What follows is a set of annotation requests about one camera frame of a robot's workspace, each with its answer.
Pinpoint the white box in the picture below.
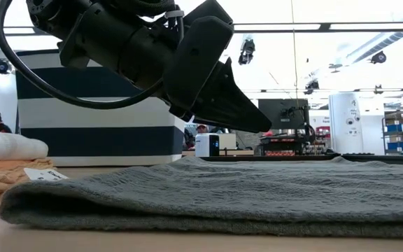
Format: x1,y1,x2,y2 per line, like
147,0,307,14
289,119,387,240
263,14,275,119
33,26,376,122
195,133,220,158

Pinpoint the grey towel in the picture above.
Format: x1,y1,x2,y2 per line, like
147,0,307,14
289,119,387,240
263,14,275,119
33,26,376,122
0,155,403,240

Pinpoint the white cabinet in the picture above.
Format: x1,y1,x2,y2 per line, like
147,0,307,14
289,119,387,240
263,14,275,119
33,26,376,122
328,92,385,155

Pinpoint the navy white striped fabric bin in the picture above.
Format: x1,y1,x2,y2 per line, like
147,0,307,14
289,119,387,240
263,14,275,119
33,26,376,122
15,48,186,168

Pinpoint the black monitor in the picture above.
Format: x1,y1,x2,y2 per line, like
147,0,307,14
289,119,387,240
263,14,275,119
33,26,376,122
257,98,310,130

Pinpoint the black aluminium table frame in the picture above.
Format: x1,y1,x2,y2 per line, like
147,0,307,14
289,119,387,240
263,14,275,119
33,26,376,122
201,153,403,166

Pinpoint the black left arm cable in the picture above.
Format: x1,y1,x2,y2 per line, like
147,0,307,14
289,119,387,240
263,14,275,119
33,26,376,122
0,0,185,111

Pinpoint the black rack with red parts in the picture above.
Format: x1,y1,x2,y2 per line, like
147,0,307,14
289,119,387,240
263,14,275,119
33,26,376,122
259,128,330,157

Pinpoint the white towel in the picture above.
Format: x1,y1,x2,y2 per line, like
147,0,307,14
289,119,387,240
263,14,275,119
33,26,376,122
0,131,50,163

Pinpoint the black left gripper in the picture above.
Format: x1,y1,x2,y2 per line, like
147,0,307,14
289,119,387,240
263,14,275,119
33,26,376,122
162,0,273,134

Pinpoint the thin hanging cable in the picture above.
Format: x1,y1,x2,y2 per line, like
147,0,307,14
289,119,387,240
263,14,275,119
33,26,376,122
290,0,299,102

